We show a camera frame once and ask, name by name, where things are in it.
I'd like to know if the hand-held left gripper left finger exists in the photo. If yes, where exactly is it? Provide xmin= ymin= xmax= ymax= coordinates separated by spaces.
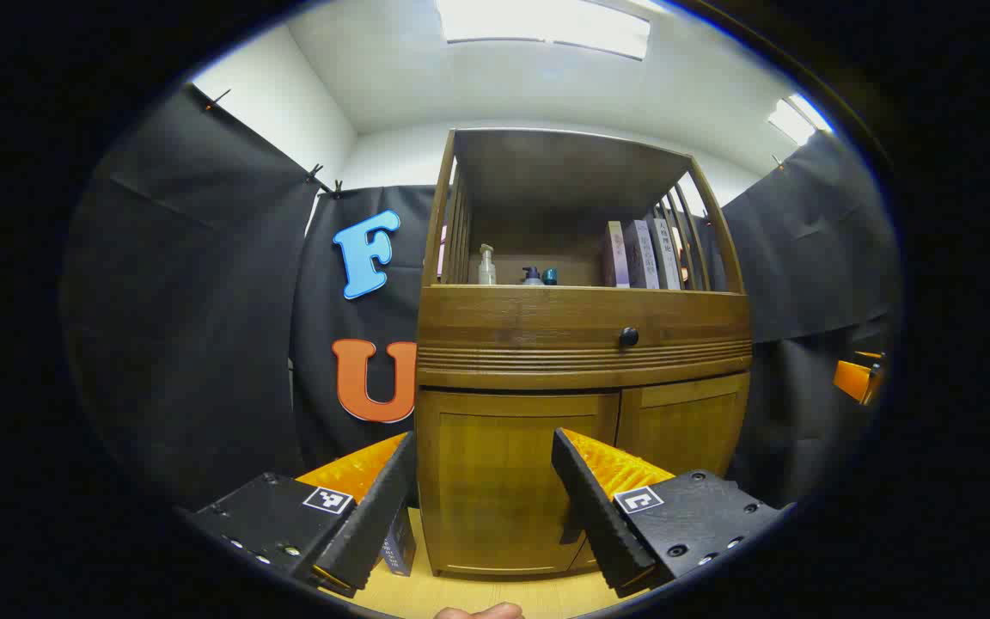
xmin=181 ymin=430 xmax=420 ymax=598

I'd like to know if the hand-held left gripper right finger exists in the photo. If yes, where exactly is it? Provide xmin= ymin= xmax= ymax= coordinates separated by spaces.
xmin=551 ymin=427 xmax=794 ymax=600

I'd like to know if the wooden double-door shoe cabinet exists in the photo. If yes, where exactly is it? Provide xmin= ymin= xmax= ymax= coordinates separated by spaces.
xmin=413 ymin=127 xmax=754 ymax=579

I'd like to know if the wooden shoe cabinet door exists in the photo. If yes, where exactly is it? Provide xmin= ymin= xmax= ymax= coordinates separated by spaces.
xmin=416 ymin=389 xmax=620 ymax=575
xmin=615 ymin=371 xmax=752 ymax=484

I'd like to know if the wooden cabinet drawer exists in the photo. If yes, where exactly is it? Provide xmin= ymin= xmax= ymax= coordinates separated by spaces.
xmin=416 ymin=285 xmax=754 ymax=389

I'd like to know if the purple grey book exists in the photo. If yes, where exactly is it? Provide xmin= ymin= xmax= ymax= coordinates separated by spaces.
xmin=624 ymin=219 xmax=661 ymax=290

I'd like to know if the pink book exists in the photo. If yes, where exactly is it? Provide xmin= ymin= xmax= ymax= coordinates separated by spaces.
xmin=604 ymin=221 xmax=631 ymax=288

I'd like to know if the small ceiling light panel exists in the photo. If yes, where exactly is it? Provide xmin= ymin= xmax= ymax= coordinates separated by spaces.
xmin=768 ymin=93 xmax=834 ymax=145

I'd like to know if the large ceiling light panel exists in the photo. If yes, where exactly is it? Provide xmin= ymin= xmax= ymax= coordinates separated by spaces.
xmin=435 ymin=0 xmax=652 ymax=61

